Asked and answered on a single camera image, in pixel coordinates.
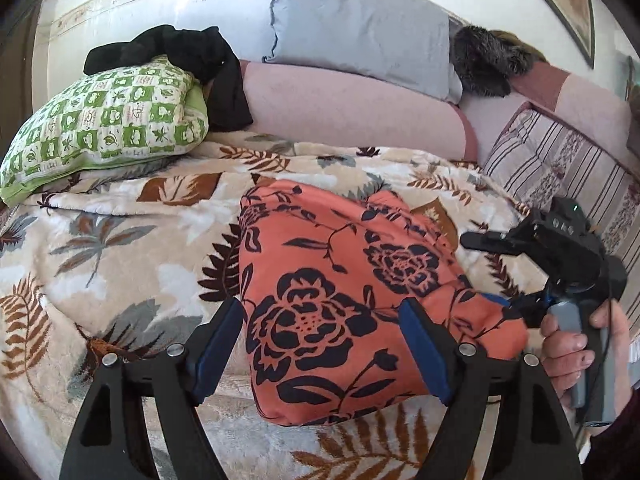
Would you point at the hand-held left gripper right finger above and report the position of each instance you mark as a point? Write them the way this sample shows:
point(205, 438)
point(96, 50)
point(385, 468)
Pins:
point(425, 355)

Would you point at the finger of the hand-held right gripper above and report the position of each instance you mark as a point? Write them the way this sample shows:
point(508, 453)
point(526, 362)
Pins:
point(525, 307)
point(487, 242)

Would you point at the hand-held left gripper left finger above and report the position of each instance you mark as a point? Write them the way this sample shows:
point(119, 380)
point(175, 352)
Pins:
point(217, 355)

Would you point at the orange floral garment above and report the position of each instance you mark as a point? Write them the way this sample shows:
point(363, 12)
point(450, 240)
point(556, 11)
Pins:
point(325, 260)

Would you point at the person's right forearm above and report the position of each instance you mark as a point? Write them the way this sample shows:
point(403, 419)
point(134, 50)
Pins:
point(620, 450)

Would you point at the person's right hand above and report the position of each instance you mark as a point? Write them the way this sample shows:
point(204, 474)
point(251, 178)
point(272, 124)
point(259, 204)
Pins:
point(567, 355)

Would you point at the striped floral cushion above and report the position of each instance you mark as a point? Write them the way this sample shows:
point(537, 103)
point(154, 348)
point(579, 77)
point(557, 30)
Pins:
point(550, 160)

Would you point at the leaf print blanket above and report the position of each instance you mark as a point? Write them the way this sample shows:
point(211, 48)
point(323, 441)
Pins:
point(125, 260)

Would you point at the pink sofa backrest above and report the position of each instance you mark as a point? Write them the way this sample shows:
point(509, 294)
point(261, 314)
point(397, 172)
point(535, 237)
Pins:
point(590, 105)

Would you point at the dark fur item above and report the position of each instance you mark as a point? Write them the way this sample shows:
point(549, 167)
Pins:
point(485, 60)

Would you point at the pink bolster cushion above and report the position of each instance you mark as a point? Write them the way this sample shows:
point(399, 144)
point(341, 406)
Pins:
point(350, 115)

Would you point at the olive cloth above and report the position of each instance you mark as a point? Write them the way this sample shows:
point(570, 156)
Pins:
point(530, 52)

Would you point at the grey pillow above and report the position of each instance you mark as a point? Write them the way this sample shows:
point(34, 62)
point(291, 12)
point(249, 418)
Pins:
point(360, 25)

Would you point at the green checked pillow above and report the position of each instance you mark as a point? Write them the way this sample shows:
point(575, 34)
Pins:
point(100, 125)

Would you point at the black garment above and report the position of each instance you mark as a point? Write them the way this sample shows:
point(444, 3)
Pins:
point(190, 50)

